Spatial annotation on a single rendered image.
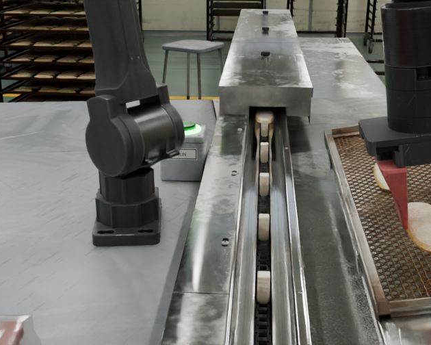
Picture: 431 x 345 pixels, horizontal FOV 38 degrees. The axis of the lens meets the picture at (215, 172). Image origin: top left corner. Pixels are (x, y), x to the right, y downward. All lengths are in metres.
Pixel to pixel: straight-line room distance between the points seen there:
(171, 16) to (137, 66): 7.09
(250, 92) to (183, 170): 0.27
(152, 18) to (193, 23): 0.49
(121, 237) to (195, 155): 0.24
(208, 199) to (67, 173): 0.31
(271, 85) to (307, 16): 6.60
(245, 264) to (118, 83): 0.26
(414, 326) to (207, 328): 0.18
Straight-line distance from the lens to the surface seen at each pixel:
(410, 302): 0.57
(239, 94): 1.21
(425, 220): 0.62
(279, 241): 0.76
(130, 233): 0.81
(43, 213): 0.93
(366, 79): 1.79
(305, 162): 1.10
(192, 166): 1.00
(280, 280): 0.68
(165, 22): 7.88
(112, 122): 0.75
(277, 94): 1.21
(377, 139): 0.55
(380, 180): 0.81
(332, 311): 0.69
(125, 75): 0.76
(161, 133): 0.78
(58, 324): 0.68
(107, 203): 0.82
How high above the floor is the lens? 1.19
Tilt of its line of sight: 21 degrees down
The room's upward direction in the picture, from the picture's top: straight up
